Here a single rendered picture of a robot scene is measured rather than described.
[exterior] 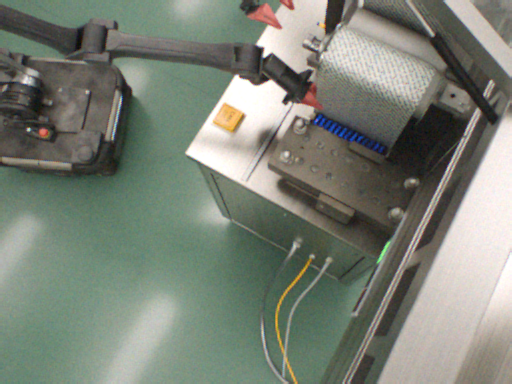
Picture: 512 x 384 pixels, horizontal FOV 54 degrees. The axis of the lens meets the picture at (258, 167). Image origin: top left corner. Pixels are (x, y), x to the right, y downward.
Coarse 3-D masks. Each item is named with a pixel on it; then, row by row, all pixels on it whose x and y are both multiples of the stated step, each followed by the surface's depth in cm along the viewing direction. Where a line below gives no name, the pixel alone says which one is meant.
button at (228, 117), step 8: (224, 104) 153; (224, 112) 152; (232, 112) 152; (240, 112) 152; (216, 120) 151; (224, 120) 151; (232, 120) 151; (240, 120) 153; (224, 128) 152; (232, 128) 150
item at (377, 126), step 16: (320, 96) 131; (336, 96) 126; (320, 112) 139; (336, 112) 134; (352, 112) 129; (368, 112) 124; (352, 128) 137; (368, 128) 132; (384, 128) 127; (400, 128) 123; (384, 144) 135
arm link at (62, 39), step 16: (0, 16) 114; (16, 16) 116; (32, 16) 119; (16, 32) 119; (32, 32) 119; (48, 32) 122; (64, 32) 125; (80, 32) 130; (96, 32) 124; (64, 48) 125; (80, 48) 131; (96, 48) 123
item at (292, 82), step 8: (288, 72) 129; (296, 72) 132; (304, 72) 134; (312, 72) 132; (280, 80) 131; (288, 80) 130; (296, 80) 130; (304, 80) 131; (288, 88) 131; (296, 88) 131; (288, 96) 133; (296, 96) 130
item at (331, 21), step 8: (328, 0) 150; (336, 0) 148; (344, 0) 148; (352, 0) 163; (328, 8) 154; (336, 8) 152; (344, 8) 162; (328, 16) 157; (336, 16) 155; (344, 16) 163; (328, 24) 161; (336, 24) 159
